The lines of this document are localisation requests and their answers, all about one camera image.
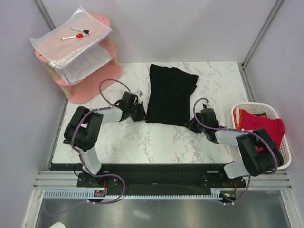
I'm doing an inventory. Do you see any black t shirt blue logo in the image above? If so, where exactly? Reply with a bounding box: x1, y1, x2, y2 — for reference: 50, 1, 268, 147
146, 64, 199, 126

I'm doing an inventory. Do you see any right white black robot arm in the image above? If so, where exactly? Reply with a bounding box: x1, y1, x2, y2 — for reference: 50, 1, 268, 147
185, 108, 284, 187

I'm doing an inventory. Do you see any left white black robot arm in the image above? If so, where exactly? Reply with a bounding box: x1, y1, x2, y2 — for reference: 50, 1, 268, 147
64, 91, 147, 187

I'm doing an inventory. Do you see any printed paper stack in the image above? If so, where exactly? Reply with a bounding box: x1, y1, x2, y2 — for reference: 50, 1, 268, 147
54, 44, 111, 84

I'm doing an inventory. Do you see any orange t shirt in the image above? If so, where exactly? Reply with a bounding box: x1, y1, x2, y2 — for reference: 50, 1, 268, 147
233, 108, 243, 129

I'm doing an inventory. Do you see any pink three tier shelf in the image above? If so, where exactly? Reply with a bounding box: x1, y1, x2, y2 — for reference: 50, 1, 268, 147
35, 15, 122, 104

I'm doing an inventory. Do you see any dark green t shirt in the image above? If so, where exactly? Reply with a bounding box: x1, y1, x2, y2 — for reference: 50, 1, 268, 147
254, 113, 267, 118

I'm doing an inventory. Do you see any white plastic laundry basket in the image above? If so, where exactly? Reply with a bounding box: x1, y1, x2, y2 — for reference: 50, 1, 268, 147
231, 102, 292, 170

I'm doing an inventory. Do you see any magenta t shirt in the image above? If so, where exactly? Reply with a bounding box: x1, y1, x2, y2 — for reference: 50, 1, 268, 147
238, 109, 285, 149

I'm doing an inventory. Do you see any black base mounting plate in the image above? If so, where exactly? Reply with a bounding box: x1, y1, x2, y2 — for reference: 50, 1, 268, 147
50, 164, 246, 196

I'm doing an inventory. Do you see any black cap whiteboard marker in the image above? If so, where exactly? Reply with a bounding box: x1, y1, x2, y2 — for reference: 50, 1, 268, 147
71, 27, 92, 35

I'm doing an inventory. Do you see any red cap whiteboard marker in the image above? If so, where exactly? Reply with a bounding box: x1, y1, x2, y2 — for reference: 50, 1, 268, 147
61, 33, 85, 40

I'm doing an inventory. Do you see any plastic sleeve with pink paper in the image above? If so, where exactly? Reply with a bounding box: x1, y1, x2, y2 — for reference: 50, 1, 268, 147
30, 7, 112, 69

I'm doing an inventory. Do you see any white paper scrap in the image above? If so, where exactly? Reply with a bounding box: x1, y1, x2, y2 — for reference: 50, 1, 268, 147
49, 222, 66, 228

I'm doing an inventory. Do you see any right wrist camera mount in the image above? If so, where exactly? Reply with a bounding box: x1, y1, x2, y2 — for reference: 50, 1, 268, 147
202, 103, 211, 109

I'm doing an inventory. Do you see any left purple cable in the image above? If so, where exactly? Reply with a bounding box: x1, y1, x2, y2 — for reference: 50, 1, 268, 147
42, 79, 131, 216

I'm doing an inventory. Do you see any white slotted cable duct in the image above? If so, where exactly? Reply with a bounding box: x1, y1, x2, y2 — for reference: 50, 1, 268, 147
43, 189, 230, 200

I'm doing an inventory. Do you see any aluminium frame rail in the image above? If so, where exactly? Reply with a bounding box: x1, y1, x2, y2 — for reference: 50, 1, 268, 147
34, 171, 292, 190

